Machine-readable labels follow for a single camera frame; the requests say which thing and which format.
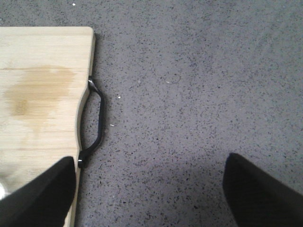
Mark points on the black cutting board handle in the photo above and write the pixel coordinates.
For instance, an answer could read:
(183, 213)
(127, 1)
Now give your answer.
(86, 153)

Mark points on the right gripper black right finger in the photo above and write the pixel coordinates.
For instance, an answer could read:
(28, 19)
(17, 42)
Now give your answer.
(256, 199)

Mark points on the wooden cutting board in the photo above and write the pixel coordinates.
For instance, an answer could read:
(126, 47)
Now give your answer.
(44, 75)

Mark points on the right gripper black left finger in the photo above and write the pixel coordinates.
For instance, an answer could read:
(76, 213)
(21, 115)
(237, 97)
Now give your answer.
(44, 202)

